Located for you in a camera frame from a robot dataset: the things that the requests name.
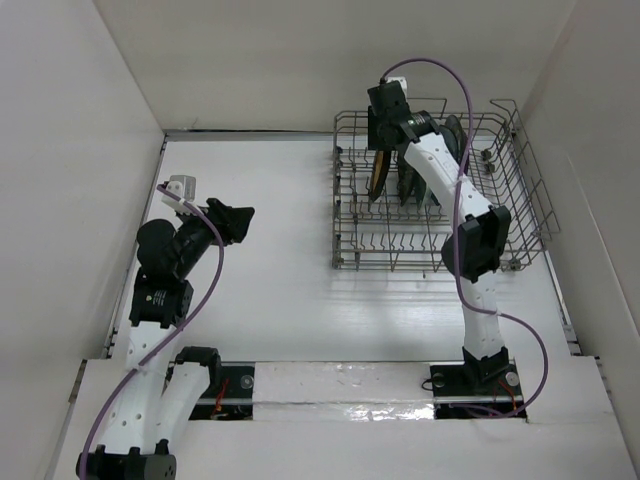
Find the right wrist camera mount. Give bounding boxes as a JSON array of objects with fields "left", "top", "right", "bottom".
[{"left": 381, "top": 76, "right": 408, "bottom": 93}]

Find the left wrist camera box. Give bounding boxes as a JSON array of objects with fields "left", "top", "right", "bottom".
[{"left": 161, "top": 175, "right": 196, "bottom": 211}]

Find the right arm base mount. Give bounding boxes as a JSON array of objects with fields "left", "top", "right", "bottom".
[{"left": 421, "top": 362, "right": 525, "bottom": 420}]

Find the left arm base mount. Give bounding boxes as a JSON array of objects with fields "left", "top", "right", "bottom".
[{"left": 189, "top": 362, "right": 256, "bottom": 421}]

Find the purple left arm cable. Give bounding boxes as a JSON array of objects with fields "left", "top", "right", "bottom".
[{"left": 77, "top": 184, "right": 225, "bottom": 476}]

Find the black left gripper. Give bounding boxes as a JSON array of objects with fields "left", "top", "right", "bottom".
[{"left": 173, "top": 198, "right": 252, "bottom": 278}]

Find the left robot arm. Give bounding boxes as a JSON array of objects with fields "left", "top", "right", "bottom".
[{"left": 76, "top": 198, "right": 255, "bottom": 479}]

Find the round cream plate metallic rim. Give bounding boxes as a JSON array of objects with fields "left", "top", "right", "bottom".
[{"left": 440, "top": 115, "right": 468, "bottom": 164}]

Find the square black floral plate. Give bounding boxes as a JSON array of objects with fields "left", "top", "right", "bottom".
[{"left": 396, "top": 155, "right": 416, "bottom": 206}]

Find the light green floral plate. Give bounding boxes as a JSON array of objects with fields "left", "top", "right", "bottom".
[{"left": 415, "top": 176, "right": 433, "bottom": 208}]

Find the square yellow brown plate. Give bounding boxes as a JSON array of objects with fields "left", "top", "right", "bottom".
[{"left": 368, "top": 150, "right": 392, "bottom": 203}]

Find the grey wire dish rack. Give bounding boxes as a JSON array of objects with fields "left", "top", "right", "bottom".
[{"left": 331, "top": 98, "right": 560, "bottom": 273}]

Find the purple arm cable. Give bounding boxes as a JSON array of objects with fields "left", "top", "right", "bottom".
[
  {"left": 379, "top": 58, "right": 552, "bottom": 419},
  {"left": 77, "top": 184, "right": 225, "bottom": 476}
]

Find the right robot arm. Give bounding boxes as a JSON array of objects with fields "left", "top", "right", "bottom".
[{"left": 368, "top": 78, "right": 511, "bottom": 397}]

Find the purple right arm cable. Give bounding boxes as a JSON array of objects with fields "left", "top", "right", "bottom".
[{"left": 379, "top": 58, "right": 552, "bottom": 419}]

